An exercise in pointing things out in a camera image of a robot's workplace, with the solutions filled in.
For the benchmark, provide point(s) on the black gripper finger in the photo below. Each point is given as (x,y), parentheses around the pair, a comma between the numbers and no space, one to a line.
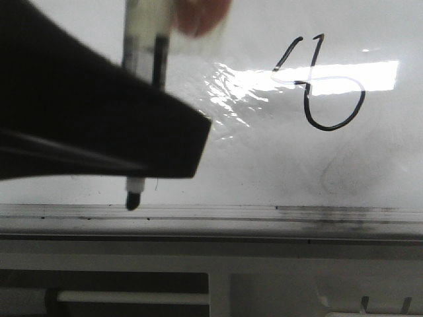
(67,110)

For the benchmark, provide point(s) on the white black whiteboard marker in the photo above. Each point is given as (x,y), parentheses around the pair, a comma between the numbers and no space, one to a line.
(146,40)

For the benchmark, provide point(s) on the red magnet taped to marker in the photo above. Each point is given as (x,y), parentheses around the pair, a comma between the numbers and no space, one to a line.
(198,26)

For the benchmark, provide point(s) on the white whiteboard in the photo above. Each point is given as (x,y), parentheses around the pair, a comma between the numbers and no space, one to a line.
(311,103)

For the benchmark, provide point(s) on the white horizontal bar below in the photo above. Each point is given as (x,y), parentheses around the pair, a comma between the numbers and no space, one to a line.
(133,297)

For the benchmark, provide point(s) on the white panel with hooks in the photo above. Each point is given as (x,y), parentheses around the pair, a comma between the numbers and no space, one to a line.
(318,293)

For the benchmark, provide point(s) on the grey aluminium whiteboard frame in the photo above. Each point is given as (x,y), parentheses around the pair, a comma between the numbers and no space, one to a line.
(214,221)

